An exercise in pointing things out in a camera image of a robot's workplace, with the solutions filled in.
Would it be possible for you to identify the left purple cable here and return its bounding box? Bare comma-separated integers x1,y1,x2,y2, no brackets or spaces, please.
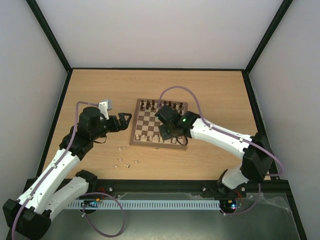
9,101,126,238

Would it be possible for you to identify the black enclosure frame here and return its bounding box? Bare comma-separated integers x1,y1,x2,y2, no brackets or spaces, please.
4,0,308,240

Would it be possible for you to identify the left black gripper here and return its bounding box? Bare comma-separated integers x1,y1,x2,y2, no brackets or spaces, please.
91,112,133,140

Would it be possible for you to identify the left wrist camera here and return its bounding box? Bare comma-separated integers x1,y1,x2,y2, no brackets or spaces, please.
98,99,112,120

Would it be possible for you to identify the purple cable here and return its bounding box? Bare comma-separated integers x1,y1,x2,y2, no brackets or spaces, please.
9,101,126,238
158,85,284,217

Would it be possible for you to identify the wooden chess board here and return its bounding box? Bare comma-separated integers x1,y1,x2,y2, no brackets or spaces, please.
129,98,187,150

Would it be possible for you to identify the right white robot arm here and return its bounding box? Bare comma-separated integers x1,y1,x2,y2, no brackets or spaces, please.
155,105,273,196

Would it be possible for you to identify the white slotted cable duct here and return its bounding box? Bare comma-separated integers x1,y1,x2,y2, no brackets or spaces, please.
66,199,221,211

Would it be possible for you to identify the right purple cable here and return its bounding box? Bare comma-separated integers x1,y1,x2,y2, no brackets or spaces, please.
158,85,284,217

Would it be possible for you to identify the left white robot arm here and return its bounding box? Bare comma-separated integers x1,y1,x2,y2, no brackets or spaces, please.
2,104,132,240

